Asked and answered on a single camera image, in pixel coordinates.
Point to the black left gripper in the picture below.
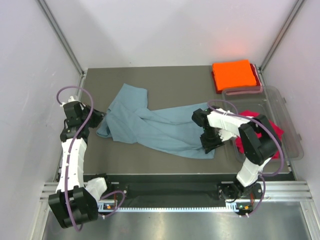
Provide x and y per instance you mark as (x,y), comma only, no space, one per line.
(99,116)

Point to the right vertical frame post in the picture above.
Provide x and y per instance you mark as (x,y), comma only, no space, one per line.
(293,13)

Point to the vertical frame post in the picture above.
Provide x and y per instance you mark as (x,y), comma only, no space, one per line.
(293,13)
(44,7)

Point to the folded orange t-shirt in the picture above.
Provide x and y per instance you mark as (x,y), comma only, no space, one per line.
(233,74)

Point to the light blue t-shirt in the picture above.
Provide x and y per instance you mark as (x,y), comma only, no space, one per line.
(169,130)

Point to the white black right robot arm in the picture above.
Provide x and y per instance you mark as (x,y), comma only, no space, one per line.
(228,125)

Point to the left vertical frame post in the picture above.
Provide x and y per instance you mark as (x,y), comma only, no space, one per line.
(44,7)

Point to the folded pink t-shirt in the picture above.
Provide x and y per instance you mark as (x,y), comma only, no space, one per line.
(246,89)

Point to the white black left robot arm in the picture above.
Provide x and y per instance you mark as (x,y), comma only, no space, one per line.
(75,202)

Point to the grey aluminium frame rail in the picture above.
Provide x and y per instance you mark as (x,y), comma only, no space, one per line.
(276,191)

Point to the clear plastic bin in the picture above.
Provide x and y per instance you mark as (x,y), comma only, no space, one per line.
(271,104)

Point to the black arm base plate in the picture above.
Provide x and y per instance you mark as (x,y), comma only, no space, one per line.
(213,185)

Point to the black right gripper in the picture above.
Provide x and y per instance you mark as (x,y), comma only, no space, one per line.
(208,145)

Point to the crumpled red t-shirt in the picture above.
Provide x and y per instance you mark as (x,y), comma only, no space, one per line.
(259,138)

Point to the slotted grey cable duct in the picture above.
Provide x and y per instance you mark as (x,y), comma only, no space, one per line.
(234,207)

